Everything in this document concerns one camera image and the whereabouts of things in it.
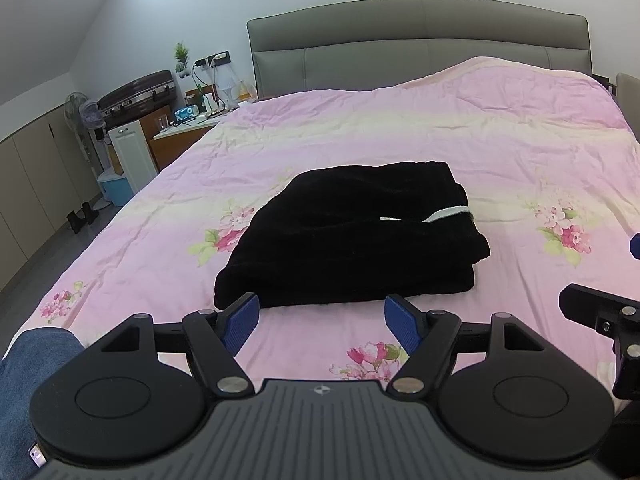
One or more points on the person's leg in jeans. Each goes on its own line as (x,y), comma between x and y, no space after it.
(25,385)

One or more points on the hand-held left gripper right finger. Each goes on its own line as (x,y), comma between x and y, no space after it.
(402,322)

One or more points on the wooden nightstand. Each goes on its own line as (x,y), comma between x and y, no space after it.
(175,147)

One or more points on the translucent white lamp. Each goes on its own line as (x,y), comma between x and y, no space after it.
(227,85)

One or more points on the light blue bin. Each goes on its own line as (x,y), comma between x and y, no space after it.
(114,190)

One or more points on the black pants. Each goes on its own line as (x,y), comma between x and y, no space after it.
(350,240)

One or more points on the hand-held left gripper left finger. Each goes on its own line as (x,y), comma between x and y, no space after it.
(241,322)

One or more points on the black wall socket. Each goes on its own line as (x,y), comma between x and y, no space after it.
(219,56)

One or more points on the pink floral blanket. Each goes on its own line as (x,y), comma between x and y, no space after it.
(400,125)

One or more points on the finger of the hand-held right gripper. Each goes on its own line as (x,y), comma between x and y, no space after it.
(580,302)
(636,247)

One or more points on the standing fan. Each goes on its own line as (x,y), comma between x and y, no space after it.
(82,110)

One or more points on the dark brown suitcase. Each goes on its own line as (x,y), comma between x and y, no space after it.
(137,92)

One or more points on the small green potted plant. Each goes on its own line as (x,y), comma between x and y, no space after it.
(180,55)

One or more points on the black shoe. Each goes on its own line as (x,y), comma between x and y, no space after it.
(75,220)
(90,212)

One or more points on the white cabinet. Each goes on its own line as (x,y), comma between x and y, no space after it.
(132,157)

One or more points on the grey padded headboard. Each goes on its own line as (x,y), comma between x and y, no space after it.
(400,30)

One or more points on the beige chair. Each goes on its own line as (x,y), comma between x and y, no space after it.
(629,97)

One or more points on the small blue box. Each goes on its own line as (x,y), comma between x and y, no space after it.
(187,113)

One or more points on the clear drinking glass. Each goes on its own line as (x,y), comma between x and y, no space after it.
(162,124)

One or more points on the beige built-in cabinets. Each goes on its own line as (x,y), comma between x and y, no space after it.
(35,185)

